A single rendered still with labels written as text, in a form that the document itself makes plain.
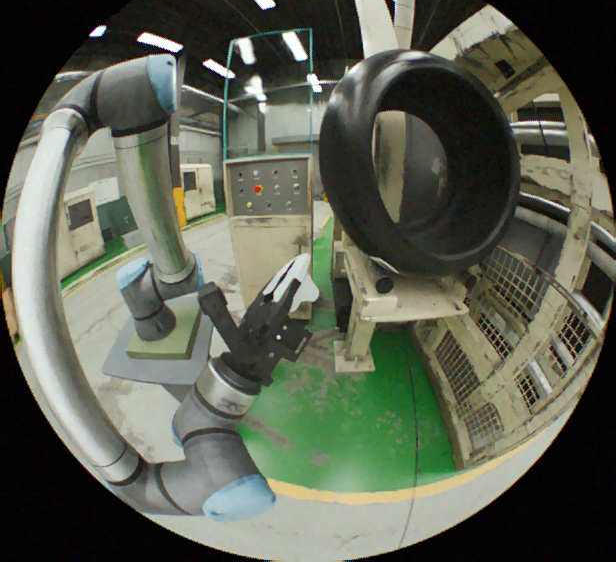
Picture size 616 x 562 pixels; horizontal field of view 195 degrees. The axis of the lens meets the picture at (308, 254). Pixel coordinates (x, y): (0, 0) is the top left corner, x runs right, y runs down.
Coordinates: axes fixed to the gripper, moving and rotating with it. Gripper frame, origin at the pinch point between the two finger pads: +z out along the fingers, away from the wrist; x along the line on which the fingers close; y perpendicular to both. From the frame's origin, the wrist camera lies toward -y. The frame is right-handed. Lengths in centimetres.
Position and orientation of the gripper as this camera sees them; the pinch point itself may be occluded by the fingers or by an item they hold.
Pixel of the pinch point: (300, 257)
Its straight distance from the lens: 27.7
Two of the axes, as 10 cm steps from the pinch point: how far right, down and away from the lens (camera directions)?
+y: 6.6, 6.3, 4.2
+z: 5.3, -7.8, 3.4
